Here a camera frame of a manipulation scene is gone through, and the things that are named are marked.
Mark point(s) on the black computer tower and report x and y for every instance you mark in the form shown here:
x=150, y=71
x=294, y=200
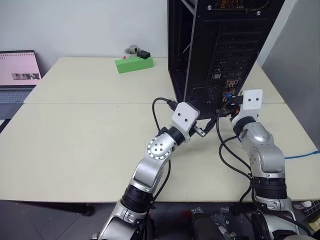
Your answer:
x=225, y=50

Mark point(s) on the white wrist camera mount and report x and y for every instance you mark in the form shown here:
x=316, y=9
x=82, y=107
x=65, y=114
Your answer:
x=253, y=100
x=184, y=115

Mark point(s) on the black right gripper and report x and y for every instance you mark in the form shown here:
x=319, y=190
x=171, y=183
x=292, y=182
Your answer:
x=235, y=109

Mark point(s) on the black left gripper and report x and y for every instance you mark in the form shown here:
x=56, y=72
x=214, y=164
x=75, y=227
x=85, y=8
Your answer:
x=198, y=130

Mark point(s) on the open laptop with pink screen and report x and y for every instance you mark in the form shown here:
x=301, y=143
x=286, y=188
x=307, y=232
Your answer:
x=17, y=72

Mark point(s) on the white gridded object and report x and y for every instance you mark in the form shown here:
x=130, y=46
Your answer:
x=308, y=207

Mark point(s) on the small black box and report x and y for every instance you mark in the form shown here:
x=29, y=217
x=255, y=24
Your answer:
x=144, y=54

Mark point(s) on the dark rounded shape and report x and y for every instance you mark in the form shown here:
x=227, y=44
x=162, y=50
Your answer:
x=205, y=227

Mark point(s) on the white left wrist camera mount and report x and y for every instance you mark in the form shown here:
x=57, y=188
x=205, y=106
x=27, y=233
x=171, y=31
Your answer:
x=184, y=115

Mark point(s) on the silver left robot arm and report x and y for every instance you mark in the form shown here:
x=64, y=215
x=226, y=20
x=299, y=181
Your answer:
x=150, y=172

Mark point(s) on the green rectangular box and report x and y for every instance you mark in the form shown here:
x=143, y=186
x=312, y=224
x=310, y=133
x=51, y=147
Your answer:
x=133, y=65

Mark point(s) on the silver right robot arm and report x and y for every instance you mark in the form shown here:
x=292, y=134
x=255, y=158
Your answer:
x=265, y=155

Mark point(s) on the black table leg caster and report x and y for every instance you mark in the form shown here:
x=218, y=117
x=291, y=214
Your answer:
x=88, y=210

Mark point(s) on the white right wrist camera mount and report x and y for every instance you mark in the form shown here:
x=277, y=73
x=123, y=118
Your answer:
x=253, y=100

